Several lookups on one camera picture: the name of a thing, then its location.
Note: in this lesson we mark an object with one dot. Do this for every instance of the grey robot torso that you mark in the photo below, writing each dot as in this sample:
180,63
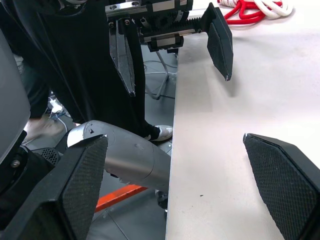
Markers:
11,100

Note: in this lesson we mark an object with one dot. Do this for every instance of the white person's shoe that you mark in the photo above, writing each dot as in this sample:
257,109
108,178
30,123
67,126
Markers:
163,132
42,128

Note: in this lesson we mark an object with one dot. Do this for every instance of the grey metal chair frame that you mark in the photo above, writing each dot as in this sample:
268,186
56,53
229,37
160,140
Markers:
163,82

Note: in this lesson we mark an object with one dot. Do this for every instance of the black robot hip joint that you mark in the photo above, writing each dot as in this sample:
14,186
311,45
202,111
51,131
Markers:
22,170

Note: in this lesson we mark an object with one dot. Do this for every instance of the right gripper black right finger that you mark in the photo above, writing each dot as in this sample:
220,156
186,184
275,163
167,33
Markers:
285,180

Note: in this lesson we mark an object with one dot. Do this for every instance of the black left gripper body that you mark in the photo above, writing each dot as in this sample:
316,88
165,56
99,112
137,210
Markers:
162,15

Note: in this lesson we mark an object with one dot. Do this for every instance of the orange metal bar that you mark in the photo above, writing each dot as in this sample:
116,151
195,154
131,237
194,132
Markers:
120,196

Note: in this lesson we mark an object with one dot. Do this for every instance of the silver robot leg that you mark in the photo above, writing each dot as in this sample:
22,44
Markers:
135,160

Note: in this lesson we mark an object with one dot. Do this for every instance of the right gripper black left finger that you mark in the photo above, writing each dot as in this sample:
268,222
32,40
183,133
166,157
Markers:
75,180

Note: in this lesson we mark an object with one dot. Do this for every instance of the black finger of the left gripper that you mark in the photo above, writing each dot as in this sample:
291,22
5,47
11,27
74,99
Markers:
221,47
123,62

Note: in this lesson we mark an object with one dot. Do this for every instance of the person in black clothes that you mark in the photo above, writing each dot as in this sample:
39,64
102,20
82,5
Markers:
75,62

